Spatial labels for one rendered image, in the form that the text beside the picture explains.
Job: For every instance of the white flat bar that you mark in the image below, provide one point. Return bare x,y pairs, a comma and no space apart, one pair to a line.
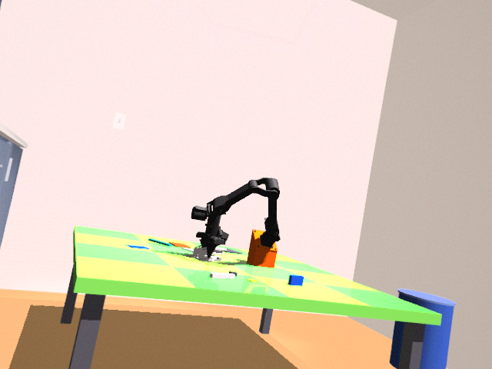
222,275

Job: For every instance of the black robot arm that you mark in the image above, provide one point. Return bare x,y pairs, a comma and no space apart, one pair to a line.
223,203

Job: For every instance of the small blue block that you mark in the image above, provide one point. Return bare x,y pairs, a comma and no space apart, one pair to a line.
295,280

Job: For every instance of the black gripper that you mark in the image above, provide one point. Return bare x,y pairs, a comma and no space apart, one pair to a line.
210,238

